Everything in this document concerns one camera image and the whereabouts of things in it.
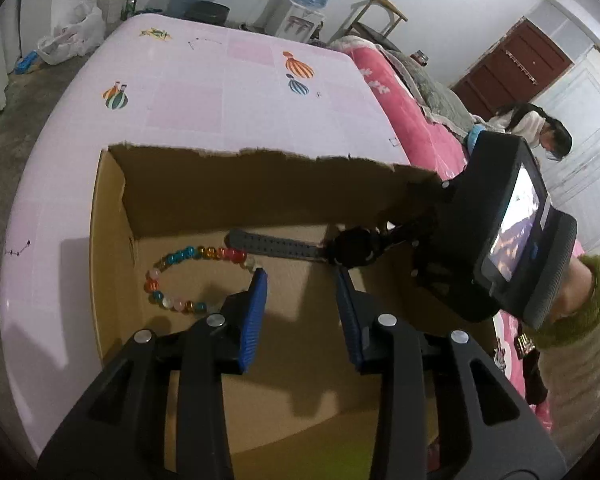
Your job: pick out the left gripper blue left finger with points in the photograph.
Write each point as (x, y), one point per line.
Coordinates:
(249, 315)

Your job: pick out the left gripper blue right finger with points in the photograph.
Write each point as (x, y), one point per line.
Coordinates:
(348, 303)

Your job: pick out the dark blue smart watch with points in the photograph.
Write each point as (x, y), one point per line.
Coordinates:
(349, 248)

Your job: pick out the person right forearm green sleeve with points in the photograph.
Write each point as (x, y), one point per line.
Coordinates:
(569, 367)

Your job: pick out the person right hand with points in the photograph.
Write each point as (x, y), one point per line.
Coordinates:
(576, 290)

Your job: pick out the pink floral blanket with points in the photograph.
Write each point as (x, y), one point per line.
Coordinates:
(432, 146)

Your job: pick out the seated person white sweater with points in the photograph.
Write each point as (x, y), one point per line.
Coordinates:
(533, 124)

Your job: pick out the grey patterned blanket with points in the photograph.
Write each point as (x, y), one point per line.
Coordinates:
(439, 104)

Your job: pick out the dark red door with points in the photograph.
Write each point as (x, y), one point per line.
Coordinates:
(521, 66)

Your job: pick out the wooden chair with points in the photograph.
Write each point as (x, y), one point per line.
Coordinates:
(374, 20)

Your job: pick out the white water dispenser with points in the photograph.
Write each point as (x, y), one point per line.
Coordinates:
(292, 21)

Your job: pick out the black waste bin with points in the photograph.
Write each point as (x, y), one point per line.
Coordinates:
(207, 12)

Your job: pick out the white plastic bag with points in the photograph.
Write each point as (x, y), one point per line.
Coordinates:
(80, 34)

